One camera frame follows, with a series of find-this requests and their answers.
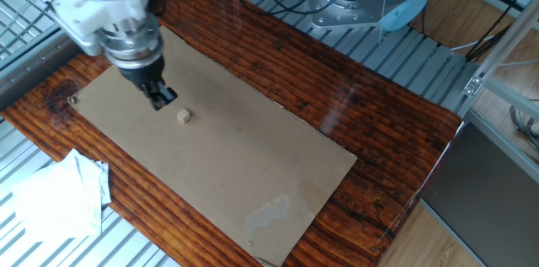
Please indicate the grey aluminium table rail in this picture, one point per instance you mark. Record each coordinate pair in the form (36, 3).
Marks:
(25, 69)

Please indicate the dark grey flat panel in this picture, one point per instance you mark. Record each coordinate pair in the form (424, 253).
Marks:
(484, 199)

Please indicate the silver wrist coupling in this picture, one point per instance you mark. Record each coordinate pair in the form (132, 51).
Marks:
(130, 44)

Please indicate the small wooden cube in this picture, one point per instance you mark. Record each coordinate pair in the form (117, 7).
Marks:
(183, 115)

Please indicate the aluminium frame post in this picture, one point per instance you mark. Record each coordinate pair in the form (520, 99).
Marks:
(505, 44)

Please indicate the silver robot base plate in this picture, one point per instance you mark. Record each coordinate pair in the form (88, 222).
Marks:
(337, 16)

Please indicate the glossy brown wooden board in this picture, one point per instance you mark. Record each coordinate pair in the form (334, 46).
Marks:
(295, 69)

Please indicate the brown cardboard sheet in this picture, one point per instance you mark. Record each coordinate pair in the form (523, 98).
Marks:
(210, 166)

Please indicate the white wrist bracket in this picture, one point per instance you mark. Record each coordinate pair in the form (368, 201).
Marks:
(84, 14)

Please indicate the aluminium frame beam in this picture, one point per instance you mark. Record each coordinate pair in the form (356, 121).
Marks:
(513, 98)

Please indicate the white crumpled cloth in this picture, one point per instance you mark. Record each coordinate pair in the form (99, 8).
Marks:
(59, 199)

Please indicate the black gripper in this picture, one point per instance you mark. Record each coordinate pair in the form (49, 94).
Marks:
(141, 74)

